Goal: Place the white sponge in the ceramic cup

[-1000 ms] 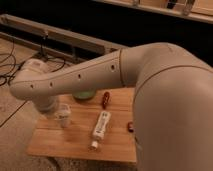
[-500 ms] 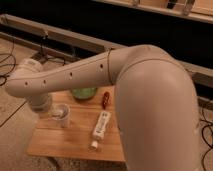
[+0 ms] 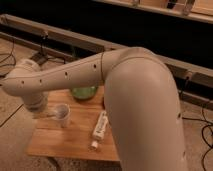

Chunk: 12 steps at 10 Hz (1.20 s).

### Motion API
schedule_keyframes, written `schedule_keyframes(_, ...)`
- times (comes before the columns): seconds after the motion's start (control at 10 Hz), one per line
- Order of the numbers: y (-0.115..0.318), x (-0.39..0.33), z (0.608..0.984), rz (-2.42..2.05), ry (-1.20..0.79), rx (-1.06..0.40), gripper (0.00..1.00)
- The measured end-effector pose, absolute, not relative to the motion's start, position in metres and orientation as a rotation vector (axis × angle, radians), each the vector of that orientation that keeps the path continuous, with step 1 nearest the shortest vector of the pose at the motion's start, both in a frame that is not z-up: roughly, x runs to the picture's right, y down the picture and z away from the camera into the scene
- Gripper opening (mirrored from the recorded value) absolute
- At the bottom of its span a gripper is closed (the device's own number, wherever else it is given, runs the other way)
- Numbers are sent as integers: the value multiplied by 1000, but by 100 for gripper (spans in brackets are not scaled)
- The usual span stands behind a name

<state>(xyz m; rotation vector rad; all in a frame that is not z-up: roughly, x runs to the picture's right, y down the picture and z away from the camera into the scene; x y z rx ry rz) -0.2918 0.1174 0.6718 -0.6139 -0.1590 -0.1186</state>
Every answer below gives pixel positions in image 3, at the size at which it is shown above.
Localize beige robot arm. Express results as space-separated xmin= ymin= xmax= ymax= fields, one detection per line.
xmin=2 ymin=47 xmax=188 ymax=171

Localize ceramic cup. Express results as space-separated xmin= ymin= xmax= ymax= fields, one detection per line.
xmin=53 ymin=104 xmax=70 ymax=128

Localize green bowl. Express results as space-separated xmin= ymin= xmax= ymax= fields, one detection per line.
xmin=70 ymin=86 xmax=98 ymax=100

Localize white tube with cap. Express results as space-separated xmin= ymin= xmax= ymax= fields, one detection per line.
xmin=91 ymin=111 xmax=108 ymax=149

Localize wooden board table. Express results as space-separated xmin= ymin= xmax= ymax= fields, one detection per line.
xmin=27 ymin=87 xmax=119 ymax=161

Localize wooden beam rail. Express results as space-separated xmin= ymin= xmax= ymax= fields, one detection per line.
xmin=0 ymin=14 xmax=213 ymax=88

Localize black cables right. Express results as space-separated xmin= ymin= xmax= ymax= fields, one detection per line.
xmin=175 ymin=78 xmax=213 ymax=171

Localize black floor cable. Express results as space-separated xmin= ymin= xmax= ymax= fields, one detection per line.
xmin=0 ymin=36 xmax=68 ymax=128

